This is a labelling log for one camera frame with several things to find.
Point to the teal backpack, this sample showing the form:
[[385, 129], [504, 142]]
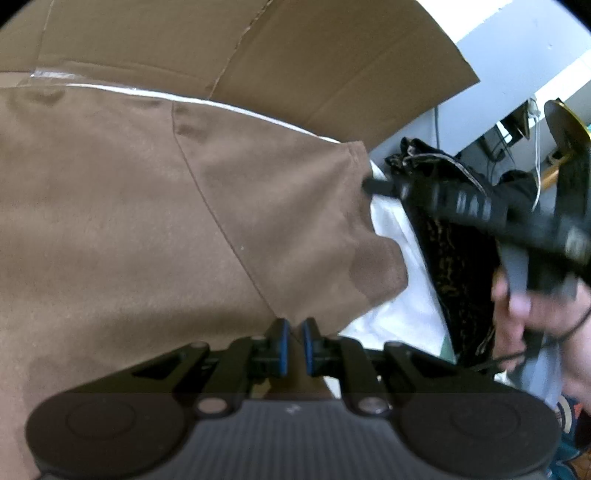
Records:
[[575, 443]]

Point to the person's right hand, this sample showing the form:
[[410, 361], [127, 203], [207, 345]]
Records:
[[540, 318]]

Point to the brown t-shirt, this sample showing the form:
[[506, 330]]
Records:
[[138, 207]]

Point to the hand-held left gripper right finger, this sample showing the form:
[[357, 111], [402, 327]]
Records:
[[307, 344]]

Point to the person's right forearm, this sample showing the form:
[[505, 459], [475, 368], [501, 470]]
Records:
[[579, 364]]

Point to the folded cardboard sheet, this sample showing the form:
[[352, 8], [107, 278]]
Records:
[[277, 55]]

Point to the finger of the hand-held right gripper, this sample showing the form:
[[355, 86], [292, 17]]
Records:
[[388, 187]]

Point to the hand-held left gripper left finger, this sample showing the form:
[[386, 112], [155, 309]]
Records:
[[284, 344]]

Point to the round yellow table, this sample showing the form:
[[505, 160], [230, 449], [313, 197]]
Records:
[[568, 134]]

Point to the cream bear print blanket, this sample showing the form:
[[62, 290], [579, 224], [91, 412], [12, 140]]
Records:
[[406, 304]]

